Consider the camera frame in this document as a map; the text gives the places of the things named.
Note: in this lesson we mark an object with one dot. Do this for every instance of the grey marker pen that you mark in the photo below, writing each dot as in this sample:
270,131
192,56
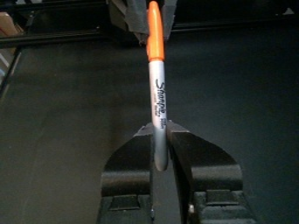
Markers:
158,96

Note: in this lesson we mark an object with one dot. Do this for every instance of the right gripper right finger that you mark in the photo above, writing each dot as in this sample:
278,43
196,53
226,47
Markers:
206,172

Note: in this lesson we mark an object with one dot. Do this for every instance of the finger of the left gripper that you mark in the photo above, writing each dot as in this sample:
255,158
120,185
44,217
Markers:
170,14
138,17

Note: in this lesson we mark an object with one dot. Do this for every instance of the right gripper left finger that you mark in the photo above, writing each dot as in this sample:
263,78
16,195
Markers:
130,172

